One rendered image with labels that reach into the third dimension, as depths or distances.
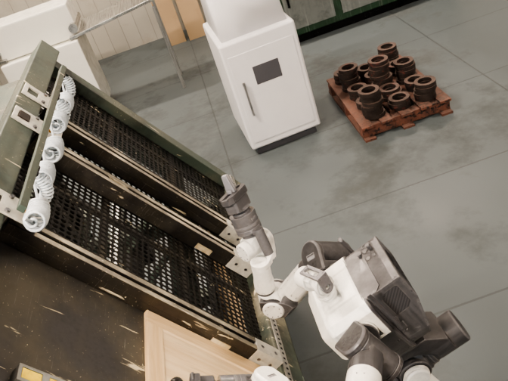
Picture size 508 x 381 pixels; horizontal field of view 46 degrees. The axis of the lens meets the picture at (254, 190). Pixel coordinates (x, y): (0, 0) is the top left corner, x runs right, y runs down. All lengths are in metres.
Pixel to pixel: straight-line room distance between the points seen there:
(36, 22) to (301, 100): 3.25
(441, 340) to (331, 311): 0.40
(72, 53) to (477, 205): 4.66
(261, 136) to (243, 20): 1.00
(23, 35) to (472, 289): 5.40
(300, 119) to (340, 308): 3.65
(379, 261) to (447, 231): 2.28
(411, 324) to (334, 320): 0.24
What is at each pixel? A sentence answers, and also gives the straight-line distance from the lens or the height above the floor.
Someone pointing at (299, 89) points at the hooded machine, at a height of 0.47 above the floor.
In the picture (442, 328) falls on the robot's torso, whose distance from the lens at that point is 2.07.
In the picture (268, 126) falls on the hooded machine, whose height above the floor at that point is 0.24.
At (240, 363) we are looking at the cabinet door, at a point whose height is 1.04.
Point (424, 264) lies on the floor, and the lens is 3.85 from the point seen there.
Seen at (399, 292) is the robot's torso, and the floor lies 1.36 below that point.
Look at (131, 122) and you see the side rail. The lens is 3.17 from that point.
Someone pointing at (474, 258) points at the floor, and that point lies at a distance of 3.86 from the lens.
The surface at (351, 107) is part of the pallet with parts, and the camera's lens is 5.41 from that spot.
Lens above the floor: 2.61
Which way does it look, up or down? 32 degrees down
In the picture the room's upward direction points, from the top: 19 degrees counter-clockwise
